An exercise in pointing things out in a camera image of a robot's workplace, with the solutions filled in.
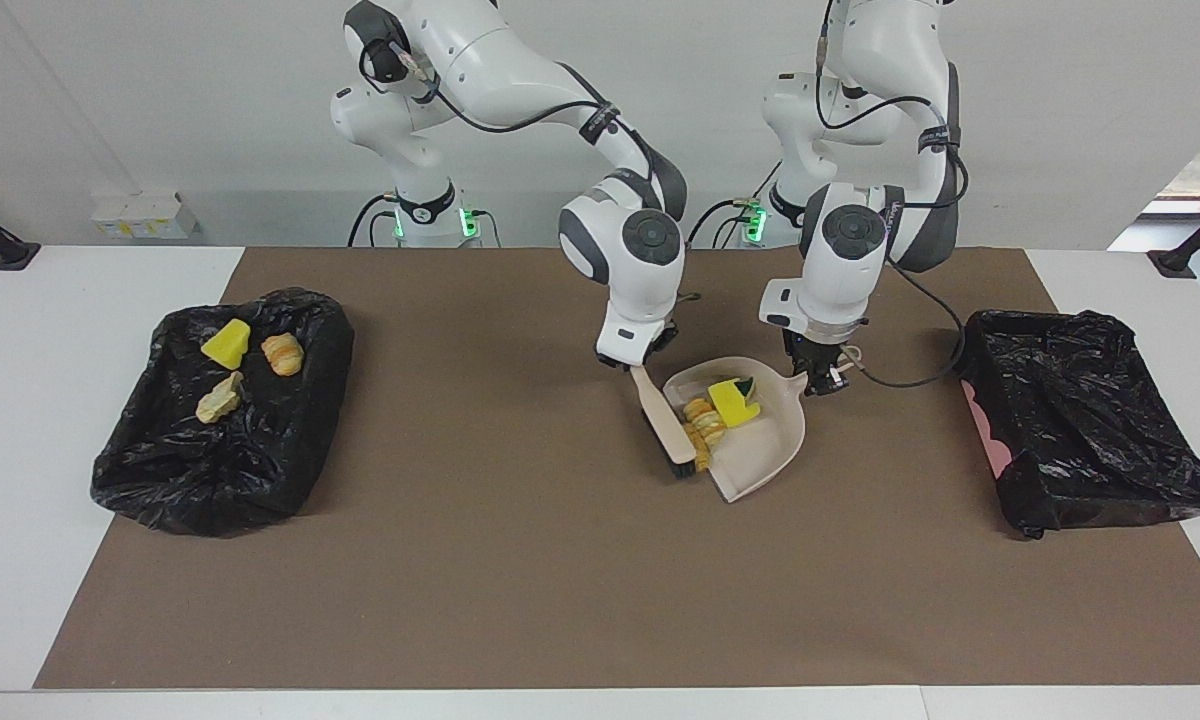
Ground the beige brush with black bristles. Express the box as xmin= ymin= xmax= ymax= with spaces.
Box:
xmin=628 ymin=365 xmax=699 ymax=479

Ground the tan striped trash piece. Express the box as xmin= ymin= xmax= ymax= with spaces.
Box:
xmin=261 ymin=333 xmax=306 ymax=378

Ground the yellow sponge with green layer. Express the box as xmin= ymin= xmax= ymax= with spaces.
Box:
xmin=707 ymin=376 xmax=761 ymax=425

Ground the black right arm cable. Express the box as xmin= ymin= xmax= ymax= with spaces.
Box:
xmin=358 ymin=38 xmax=666 ymax=216

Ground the yellow sponge chunk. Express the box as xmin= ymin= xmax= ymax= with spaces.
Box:
xmin=200 ymin=318 xmax=253 ymax=371

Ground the orange striped croissant piece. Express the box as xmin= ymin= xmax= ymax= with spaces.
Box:
xmin=685 ymin=420 xmax=729 ymax=473

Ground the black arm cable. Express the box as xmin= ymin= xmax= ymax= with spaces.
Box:
xmin=815 ymin=0 xmax=969 ymax=391
xmin=358 ymin=38 xmax=666 ymax=216

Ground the brown table mat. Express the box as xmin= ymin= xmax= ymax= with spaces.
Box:
xmin=33 ymin=246 xmax=1200 ymax=690

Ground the pink bin with black bag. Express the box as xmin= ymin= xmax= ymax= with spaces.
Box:
xmin=950 ymin=308 xmax=1200 ymax=541

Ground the beige plastic dustpan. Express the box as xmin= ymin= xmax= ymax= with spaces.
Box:
xmin=662 ymin=347 xmax=866 ymax=504

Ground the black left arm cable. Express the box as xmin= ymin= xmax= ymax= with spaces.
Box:
xmin=815 ymin=0 xmax=969 ymax=391

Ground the black camera stand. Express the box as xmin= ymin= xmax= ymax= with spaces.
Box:
xmin=1147 ymin=193 xmax=1200 ymax=279
xmin=0 ymin=190 xmax=41 ymax=273

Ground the white wall power box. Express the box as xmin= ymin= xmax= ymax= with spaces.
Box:
xmin=92 ymin=192 xmax=199 ymax=241

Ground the bin lined with black bag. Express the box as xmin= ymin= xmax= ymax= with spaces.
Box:
xmin=90 ymin=287 xmax=356 ymax=538

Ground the pale cream trash piece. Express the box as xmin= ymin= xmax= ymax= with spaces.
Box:
xmin=195 ymin=371 xmax=246 ymax=425

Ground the black base cable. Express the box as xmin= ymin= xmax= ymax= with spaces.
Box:
xmin=348 ymin=193 xmax=401 ymax=248
xmin=687 ymin=198 xmax=761 ymax=249

